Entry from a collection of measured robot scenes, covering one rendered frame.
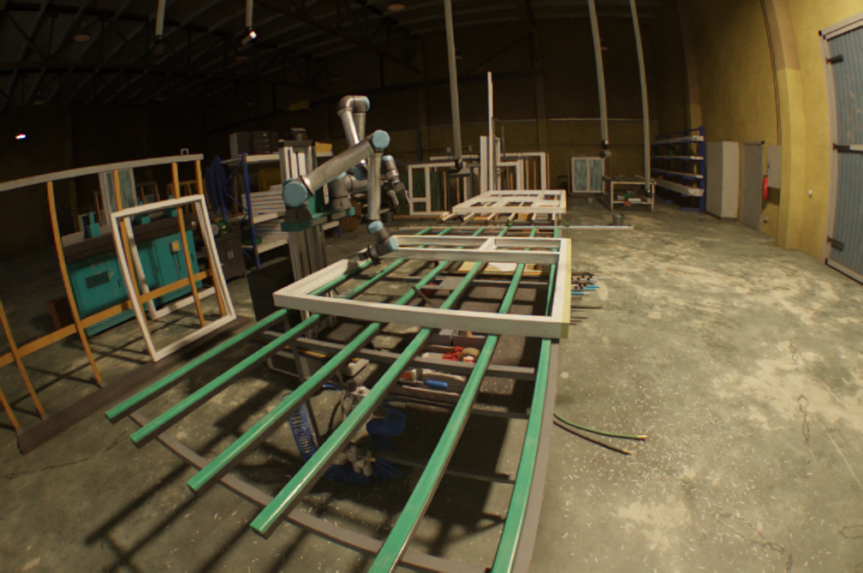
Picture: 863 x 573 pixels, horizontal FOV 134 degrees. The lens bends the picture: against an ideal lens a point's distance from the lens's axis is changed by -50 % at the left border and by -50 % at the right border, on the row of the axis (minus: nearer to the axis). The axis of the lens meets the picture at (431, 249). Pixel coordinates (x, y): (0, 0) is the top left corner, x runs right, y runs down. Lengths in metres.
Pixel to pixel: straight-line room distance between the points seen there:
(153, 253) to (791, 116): 10.74
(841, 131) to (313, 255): 7.66
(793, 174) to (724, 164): 3.09
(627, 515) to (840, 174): 6.47
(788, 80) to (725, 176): 3.72
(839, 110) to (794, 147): 1.41
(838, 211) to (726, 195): 4.35
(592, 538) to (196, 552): 1.81
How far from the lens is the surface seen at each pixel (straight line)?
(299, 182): 2.20
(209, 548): 2.05
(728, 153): 10.79
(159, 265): 5.60
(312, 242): 2.83
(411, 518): 0.83
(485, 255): 2.48
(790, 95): 8.29
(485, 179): 8.64
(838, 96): 7.50
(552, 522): 1.88
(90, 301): 5.21
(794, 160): 8.18
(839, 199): 7.40
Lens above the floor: 1.55
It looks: 14 degrees down
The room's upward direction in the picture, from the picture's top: 4 degrees counter-clockwise
